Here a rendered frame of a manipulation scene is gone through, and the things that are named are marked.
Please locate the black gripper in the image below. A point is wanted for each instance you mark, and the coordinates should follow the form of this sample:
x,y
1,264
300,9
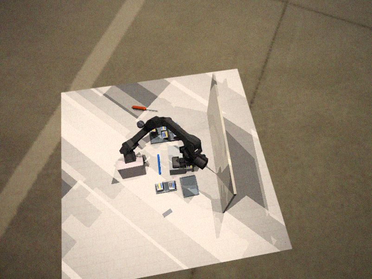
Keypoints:
x,y
181,162

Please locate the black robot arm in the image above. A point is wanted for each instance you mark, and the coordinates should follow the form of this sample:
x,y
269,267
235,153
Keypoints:
x,y
191,142

